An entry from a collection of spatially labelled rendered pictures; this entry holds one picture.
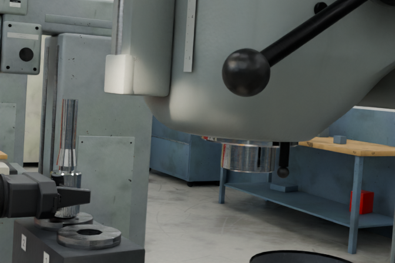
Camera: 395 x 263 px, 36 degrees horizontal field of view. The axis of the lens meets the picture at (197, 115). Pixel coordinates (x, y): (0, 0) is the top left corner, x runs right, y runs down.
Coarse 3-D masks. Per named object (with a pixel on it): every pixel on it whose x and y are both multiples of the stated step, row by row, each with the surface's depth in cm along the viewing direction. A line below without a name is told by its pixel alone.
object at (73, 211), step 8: (56, 184) 91; (64, 184) 91; (72, 184) 92; (80, 184) 93; (56, 208) 92; (64, 208) 92; (72, 208) 92; (56, 216) 92; (64, 216) 92; (72, 216) 92
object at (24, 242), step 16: (16, 224) 94; (32, 224) 93; (48, 224) 90; (64, 224) 90; (80, 224) 91; (96, 224) 96; (16, 240) 94; (32, 240) 88; (48, 240) 85; (64, 240) 82; (80, 240) 81; (96, 240) 81; (112, 240) 83; (128, 240) 87; (16, 256) 94; (32, 256) 87; (48, 256) 82; (64, 256) 78; (80, 256) 79; (96, 256) 80; (112, 256) 81; (128, 256) 82; (144, 256) 84
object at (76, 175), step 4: (52, 172) 92; (56, 172) 92; (60, 172) 92; (72, 172) 93; (76, 172) 93; (80, 172) 94; (52, 176) 92; (56, 176) 91; (60, 176) 91; (64, 176) 91; (68, 176) 91; (72, 176) 92; (76, 176) 92; (80, 176) 93
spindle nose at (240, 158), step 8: (224, 144) 52; (224, 152) 52; (232, 152) 51; (240, 152) 51; (248, 152) 51; (256, 152) 51; (264, 152) 51; (272, 152) 52; (224, 160) 52; (232, 160) 51; (240, 160) 51; (248, 160) 51; (256, 160) 51; (264, 160) 51; (272, 160) 52; (224, 168) 52; (232, 168) 51; (240, 168) 51; (248, 168) 51; (256, 168) 51; (264, 168) 51; (272, 168) 52
